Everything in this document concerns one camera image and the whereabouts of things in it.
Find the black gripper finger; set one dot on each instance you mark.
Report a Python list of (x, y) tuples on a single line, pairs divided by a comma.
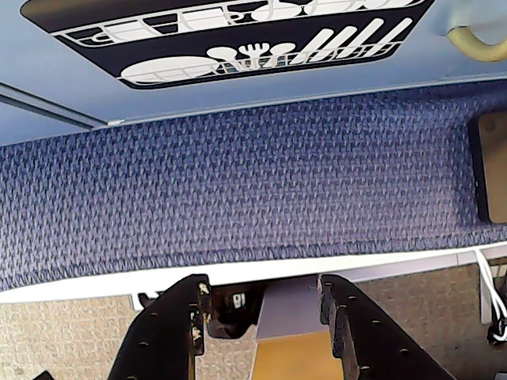
[(368, 340), (166, 336)]

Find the black plastic part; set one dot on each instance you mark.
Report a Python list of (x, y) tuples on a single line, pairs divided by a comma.
[(227, 320)]

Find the tan board with black edge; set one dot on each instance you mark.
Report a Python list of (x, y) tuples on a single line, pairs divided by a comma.
[(495, 170)]

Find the light blue toy kitchen cabinet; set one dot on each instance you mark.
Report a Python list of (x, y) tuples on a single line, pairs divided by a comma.
[(416, 75)]

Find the dark dishwasher rack decal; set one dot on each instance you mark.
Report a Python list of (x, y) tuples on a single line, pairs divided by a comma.
[(253, 39)]

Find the grey and yellow post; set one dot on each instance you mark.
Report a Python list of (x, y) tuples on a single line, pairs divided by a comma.
[(291, 316)]

